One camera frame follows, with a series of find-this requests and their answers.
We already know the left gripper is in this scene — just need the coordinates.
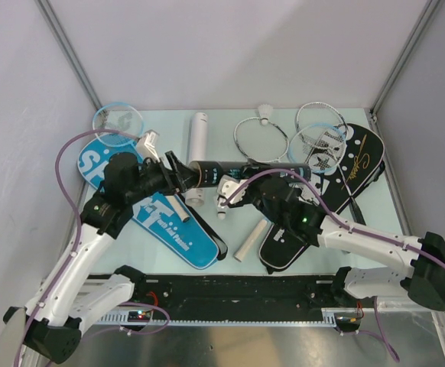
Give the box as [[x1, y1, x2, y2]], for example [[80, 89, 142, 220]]
[[125, 151, 204, 204]]

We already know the black shuttlecock tube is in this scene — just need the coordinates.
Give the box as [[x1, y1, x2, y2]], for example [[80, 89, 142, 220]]
[[189, 160, 311, 188]]

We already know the white shuttlecock tube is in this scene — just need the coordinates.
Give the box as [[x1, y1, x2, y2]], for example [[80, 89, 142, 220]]
[[185, 112, 208, 207]]

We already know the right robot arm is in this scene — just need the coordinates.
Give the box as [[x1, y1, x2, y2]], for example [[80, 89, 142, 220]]
[[239, 164, 445, 311]]

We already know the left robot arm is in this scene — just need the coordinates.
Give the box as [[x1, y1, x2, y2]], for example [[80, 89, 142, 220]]
[[19, 152, 200, 364]]

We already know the light green table mat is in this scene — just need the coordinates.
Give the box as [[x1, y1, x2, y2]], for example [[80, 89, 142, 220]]
[[84, 109, 402, 276]]

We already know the white racket centre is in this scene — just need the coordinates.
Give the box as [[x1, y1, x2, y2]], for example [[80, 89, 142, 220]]
[[233, 117, 290, 163]]

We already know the white racket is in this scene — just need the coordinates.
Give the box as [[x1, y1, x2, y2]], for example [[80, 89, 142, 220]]
[[233, 117, 290, 163], [289, 102, 365, 224]]

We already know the blue racket cover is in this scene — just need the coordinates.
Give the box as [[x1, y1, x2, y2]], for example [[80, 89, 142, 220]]
[[77, 139, 227, 270]]

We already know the shuttlecock at table centre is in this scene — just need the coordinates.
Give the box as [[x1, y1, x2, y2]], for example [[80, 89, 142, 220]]
[[215, 196, 228, 220]]

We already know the shuttlecock at back right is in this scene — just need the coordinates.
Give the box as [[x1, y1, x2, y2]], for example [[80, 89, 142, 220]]
[[257, 104, 274, 125]]

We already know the light blue racket right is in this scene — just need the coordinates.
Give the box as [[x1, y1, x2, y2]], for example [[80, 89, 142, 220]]
[[232, 122, 348, 263]]

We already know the light blue racket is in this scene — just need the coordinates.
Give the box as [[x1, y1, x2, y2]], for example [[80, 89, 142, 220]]
[[92, 101, 191, 222], [232, 122, 348, 263]]

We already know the black racket cover front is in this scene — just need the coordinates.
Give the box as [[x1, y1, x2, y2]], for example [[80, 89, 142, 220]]
[[258, 196, 326, 274]]

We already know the white racket right rear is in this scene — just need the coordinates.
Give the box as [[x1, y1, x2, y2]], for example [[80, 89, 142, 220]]
[[289, 102, 365, 224]]

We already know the light blue racket left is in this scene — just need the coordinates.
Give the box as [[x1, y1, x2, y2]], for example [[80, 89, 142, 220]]
[[92, 101, 191, 222]]

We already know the black racket cover gold script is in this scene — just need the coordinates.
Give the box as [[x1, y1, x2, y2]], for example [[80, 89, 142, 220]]
[[339, 122, 385, 198]]

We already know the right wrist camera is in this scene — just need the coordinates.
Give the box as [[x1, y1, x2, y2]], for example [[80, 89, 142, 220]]
[[216, 175, 246, 207]]

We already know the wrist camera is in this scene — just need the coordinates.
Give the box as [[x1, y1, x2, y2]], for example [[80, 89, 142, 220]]
[[135, 129, 159, 161], [216, 175, 246, 207]]

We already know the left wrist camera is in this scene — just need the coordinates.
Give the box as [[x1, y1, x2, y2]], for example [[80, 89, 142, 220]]
[[135, 129, 159, 161]]

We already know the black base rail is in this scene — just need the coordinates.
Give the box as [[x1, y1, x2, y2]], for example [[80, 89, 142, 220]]
[[115, 265, 373, 323]]

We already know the left aluminium frame post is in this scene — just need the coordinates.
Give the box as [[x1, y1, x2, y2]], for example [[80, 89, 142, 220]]
[[35, 0, 102, 110]]

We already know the aluminium frame post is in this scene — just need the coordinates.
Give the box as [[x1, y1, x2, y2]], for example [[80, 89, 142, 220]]
[[369, 0, 444, 116], [35, 0, 102, 110]]

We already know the right aluminium frame post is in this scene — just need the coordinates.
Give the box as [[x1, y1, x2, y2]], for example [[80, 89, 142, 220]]
[[369, 0, 444, 116]]

